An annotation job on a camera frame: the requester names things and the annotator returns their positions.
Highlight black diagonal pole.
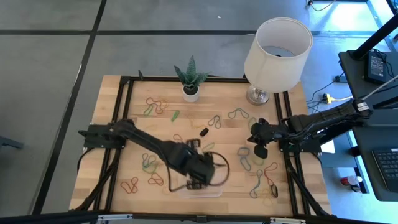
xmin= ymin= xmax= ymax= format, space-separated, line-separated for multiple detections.
xmin=350 ymin=14 xmax=398 ymax=62

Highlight black frame crossbeam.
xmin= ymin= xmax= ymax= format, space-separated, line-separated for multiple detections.
xmin=0 ymin=210 xmax=398 ymax=224

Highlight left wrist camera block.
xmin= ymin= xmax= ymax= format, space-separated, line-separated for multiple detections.
xmin=185 ymin=179 xmax=203 ymax=191

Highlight black keyboard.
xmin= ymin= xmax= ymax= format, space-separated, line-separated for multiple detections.
xmin=372 ymin=148 xmax=398 ymax=194

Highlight dark teal rubber band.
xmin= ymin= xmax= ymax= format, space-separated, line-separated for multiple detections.
xmin=227 ymin=107 xmax=250 ymax=120
xmin=141 ymin=152 xmax=158 ymax=170
xmin=207 ymin=114 xmax=223 ymax=130

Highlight silver metal bracket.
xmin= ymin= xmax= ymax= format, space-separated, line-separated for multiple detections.
xmin=96 ymin=213 xmax=134 ymax=222
xmin=269 ymin=217 xmax=307 ymax=224

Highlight clear plastic bin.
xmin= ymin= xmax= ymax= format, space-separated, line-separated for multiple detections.
xmin=177 ymin=164 xmax=224 ymax=199

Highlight black desk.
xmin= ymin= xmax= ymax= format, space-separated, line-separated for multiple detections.
xmin=338 ymin=49 xmax=398 ymax=110

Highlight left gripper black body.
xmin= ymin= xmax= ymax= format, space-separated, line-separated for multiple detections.
xmin=172 ymin=145 xmax=218 ymax=188

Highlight thin black floor cable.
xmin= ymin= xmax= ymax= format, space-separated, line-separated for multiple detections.
xmin=307 ymin=0 xmax=336 ymax=12

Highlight red and white bottle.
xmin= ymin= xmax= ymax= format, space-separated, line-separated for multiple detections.
xmin=340 ymin=175 xmax=364 ymax=187

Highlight grey chair leg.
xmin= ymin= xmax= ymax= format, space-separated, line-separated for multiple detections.
xmin=0 ymin=135 xmax=25 ymax=150

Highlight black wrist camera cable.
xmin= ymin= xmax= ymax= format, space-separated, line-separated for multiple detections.
xmin=167 ymin=151 xmax=231 ymax=192

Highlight black power adapter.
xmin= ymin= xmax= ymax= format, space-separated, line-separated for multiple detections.
xmin=366 ymin=51 xmax=388 ymax=83

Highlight white shade table lamp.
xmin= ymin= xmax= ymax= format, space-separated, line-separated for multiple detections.
xmin=243 ymin=17 xmax=314 ymax=106

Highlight white paper sheet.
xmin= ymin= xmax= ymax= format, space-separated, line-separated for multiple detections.
xmin=320 ymin=139 xmax=336 ymax=155

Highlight white cable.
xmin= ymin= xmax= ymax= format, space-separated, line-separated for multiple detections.
xmin=360 ymin=74 xmax=398 ymax=102

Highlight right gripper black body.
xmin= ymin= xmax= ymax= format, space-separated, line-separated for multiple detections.
xmin=259 ymin=123 xmax=280 ymax=146

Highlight black lower desk surface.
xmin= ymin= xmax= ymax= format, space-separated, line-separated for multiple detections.
xmin=353 ymin=108 xmax=398 ymax=202

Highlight succulent plant in white pot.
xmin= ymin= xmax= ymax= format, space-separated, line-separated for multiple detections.
xmin=173 ymin=55 xmax=211 ymax=103

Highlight black arm base cable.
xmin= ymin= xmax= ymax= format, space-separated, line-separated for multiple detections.
xmin=76 ymin=147 xmax=94 ymax=175

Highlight yellow rubber band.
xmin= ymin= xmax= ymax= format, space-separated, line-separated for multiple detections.
xmin=188 ymin=115 xmax=206 ymax=129
xmin=257 ymin=187 xmax=276 ymax=208

